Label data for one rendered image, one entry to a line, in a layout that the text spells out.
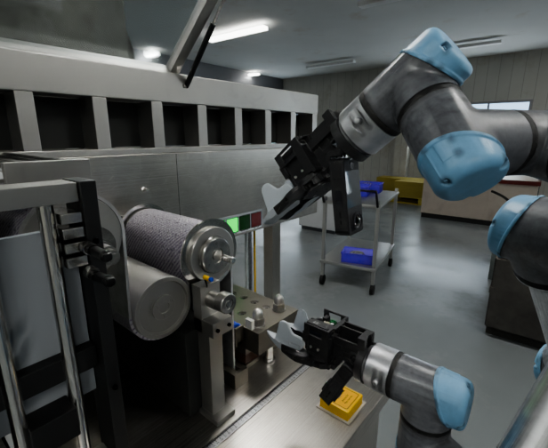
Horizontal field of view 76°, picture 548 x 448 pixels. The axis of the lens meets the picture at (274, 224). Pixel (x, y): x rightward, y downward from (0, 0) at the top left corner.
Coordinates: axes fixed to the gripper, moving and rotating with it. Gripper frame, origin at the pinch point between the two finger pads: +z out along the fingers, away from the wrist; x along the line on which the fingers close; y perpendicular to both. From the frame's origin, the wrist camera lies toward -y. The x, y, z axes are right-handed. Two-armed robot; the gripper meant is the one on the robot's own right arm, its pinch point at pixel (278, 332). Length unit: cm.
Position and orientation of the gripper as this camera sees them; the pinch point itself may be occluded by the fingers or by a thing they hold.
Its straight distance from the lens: 76.3
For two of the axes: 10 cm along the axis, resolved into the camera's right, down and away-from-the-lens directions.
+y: 0.0, -9.7, -2.5
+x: -6.4, 1.9, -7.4
